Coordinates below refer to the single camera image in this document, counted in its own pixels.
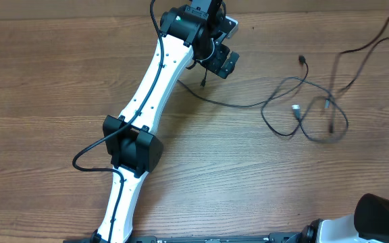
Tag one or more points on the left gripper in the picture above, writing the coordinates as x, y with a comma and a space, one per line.
215, 64

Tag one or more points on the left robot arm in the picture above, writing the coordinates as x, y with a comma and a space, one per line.
187, 35

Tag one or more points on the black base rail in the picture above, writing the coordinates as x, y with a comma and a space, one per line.
278, 237

